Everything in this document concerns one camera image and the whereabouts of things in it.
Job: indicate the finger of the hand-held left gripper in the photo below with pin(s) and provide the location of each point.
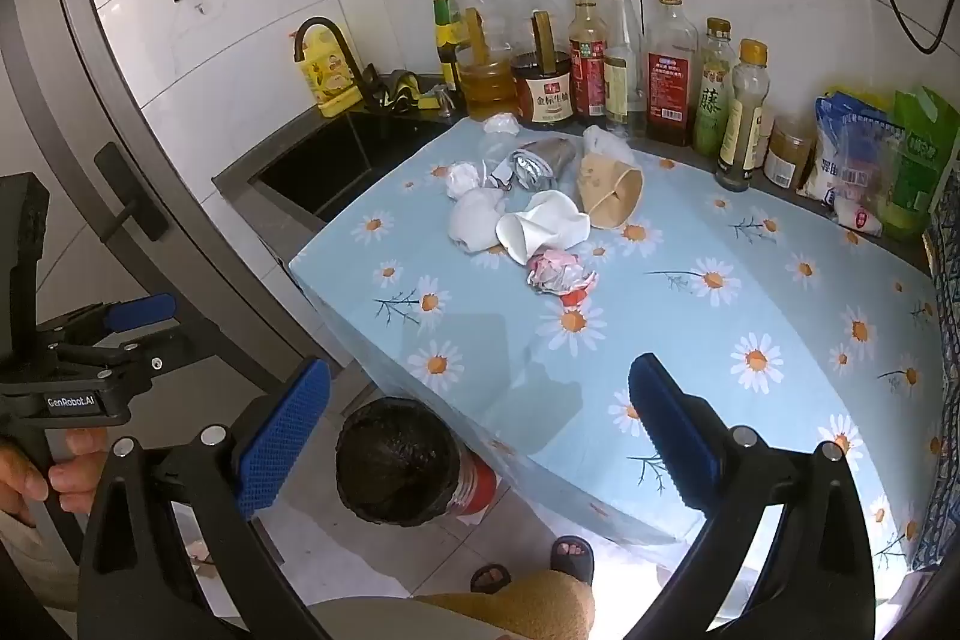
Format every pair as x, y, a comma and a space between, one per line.
139, 311
142, 356

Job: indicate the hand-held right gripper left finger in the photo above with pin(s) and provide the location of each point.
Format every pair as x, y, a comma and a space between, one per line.
285, 437

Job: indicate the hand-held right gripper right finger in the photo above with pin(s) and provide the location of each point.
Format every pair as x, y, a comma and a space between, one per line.
667, 430

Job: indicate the black-lined red trash bin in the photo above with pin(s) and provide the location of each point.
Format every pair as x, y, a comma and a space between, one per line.
397, 460

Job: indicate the white plastic bag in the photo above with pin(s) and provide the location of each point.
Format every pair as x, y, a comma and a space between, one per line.
544, 227
607, 144

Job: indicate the crushed brown paper cup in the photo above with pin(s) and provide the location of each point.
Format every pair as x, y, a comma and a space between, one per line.
611, 194

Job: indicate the large white tissue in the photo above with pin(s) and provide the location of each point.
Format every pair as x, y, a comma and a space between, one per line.
474, 224

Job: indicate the person's left hand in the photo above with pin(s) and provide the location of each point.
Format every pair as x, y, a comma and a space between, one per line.
75, 467

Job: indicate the blue daisy print tablecloth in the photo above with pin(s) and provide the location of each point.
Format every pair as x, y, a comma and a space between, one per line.
675, 310

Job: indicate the person's right foot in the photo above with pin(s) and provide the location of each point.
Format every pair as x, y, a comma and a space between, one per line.
574, 557

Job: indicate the person's foot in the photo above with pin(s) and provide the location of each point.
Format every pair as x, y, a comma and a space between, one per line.
491, 578
574, 557

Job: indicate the pink white crumpled wrapper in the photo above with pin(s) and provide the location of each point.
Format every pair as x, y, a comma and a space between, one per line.
559, 272

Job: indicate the mustard yellow towel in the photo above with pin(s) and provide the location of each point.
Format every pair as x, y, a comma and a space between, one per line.
525, 606

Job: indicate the person's left foot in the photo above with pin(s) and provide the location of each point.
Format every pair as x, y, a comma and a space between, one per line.
491, 578

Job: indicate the dark kitchen sink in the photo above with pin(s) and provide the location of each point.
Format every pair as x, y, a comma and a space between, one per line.
337, 160

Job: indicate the small white red packet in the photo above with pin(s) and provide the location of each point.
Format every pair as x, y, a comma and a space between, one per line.
859, 215

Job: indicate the silver foil wrapper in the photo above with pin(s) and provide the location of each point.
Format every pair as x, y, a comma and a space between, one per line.
536, 164

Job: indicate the glass jar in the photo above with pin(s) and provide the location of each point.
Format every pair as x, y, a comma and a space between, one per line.
787, 156

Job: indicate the yellow dish soap bottle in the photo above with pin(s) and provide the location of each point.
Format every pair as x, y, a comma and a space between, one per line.
326, 78

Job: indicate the pale label seasoning bottle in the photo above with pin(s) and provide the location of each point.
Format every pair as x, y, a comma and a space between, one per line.
742, 123

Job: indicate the white blue salt bag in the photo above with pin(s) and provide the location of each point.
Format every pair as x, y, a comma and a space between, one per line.
829, 153

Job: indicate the black faucet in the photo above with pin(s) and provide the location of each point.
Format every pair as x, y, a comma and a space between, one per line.
304, 33

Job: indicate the green label bottle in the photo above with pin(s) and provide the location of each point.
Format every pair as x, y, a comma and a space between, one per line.
712, 100

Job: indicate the clear plastic bag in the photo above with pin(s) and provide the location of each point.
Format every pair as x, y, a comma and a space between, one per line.
866, 160

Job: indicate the yellow black cloth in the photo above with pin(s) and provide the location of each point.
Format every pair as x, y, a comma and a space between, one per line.
397, 89

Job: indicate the dark vinegar bottle red label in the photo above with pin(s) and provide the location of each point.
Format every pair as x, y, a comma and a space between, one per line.
671, 70

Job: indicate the yellow sponge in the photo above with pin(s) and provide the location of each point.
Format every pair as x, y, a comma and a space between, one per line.
431, 100

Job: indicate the dark soy sauce jug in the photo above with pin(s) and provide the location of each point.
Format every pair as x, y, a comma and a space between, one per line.
541, 85

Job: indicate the green plastic bag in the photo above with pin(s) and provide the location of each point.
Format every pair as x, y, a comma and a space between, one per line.
922, 160

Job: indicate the clear bottle yellow cap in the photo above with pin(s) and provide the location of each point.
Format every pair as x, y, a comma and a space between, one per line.
622, 55

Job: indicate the black-capped red label bottle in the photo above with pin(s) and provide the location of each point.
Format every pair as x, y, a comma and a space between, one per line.
586, 55

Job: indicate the clear cooking oil jug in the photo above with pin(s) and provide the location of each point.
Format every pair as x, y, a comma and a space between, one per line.
484, 81

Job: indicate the green glass bottle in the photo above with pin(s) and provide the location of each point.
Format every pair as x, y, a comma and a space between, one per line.
444, 29

